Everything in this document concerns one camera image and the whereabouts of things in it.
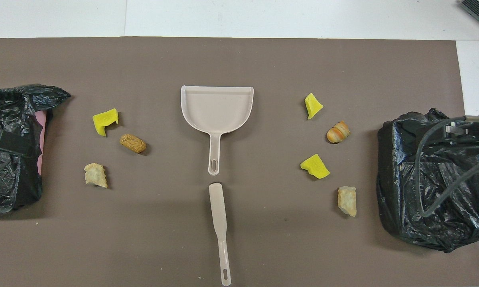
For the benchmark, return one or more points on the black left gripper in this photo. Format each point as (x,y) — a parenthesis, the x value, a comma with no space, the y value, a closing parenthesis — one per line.
(12,146)

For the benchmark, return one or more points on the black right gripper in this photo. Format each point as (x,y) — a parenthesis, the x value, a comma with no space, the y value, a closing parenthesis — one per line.
(460,131)

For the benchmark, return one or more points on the tan toy pastry piece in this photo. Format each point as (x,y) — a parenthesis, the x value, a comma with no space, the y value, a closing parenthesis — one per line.
(95,175)

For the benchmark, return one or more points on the notched yellow sponge piece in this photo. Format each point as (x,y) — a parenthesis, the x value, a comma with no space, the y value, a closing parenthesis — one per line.
(103,119)

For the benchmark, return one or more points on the brown toy bread roll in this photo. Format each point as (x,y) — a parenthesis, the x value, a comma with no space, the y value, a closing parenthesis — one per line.
(132,143)

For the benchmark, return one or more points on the striped orange toy croissant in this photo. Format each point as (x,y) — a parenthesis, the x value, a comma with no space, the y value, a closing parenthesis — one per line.
(338,132)

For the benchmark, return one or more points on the pale toy dumpling piece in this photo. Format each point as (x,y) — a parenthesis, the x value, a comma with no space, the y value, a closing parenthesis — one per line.
(347,200)

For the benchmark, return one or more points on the ridged yellow sponge piece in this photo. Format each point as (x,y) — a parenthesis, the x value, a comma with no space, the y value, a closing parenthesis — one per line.
(316,166)

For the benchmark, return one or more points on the wedge yellow sponge piece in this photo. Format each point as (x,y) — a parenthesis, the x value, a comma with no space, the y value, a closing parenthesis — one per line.
(312,105)

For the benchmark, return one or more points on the beige plastic dustpan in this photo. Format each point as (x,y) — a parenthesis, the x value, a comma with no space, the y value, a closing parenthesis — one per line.
(217,111)

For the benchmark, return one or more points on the beige hand brush black bristles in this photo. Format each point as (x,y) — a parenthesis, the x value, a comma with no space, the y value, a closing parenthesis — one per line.
(218,211)

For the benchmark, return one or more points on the pink plastic bin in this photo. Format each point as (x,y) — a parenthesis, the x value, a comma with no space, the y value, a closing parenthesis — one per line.
(41,131)

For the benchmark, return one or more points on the black trash bag over pink bin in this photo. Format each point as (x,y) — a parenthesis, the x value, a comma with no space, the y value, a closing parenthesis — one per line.
(8,183)

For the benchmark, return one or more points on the black trash bag lined bin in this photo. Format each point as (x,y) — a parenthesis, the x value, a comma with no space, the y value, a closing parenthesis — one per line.
(403,199)

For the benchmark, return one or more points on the brown table mat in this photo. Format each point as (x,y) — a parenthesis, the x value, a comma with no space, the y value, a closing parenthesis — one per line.
(239,63)

